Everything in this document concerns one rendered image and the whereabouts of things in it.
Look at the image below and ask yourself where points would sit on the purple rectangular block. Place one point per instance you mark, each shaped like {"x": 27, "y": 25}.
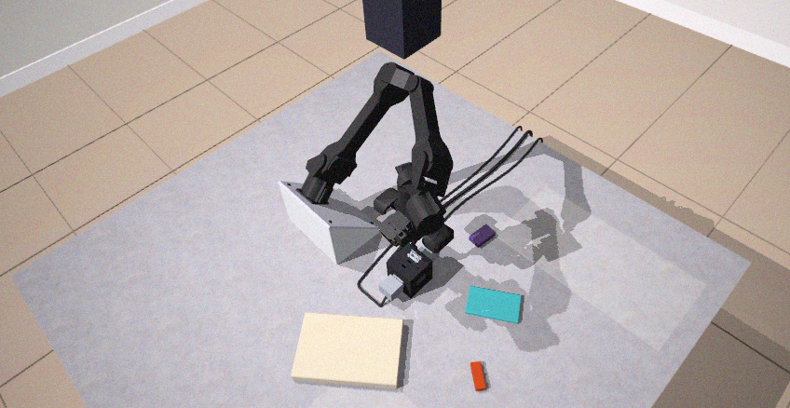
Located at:
{"x": 482, "y": 235}

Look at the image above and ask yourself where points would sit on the cream flat rectangular slab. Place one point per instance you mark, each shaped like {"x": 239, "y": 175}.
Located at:
{"x": 349, "y": 350}

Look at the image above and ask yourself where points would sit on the orange rectangular block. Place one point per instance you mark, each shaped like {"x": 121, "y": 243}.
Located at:
{"x": 478, "y": 376}

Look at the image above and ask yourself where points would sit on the cyan rectangular block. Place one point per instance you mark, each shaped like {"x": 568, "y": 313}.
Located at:
{"x": 494, "y": 304}

